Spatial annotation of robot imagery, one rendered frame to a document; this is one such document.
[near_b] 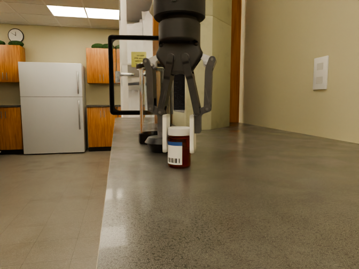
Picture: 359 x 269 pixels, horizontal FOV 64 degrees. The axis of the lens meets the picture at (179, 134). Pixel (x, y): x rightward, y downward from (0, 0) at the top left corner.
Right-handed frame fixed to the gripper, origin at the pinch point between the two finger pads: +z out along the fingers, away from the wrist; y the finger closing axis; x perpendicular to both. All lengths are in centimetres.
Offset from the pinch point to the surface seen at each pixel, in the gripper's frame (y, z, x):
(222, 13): -3, -44, -79
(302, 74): -35, -16, -70
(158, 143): 7.1, 3.5, -11.0
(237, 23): -9, -48, -115
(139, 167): 7.0, 6.0, 2.9
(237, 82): -10, -16, -115
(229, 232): -10.2, 6.0, 26.0
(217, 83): -1, -14, -76
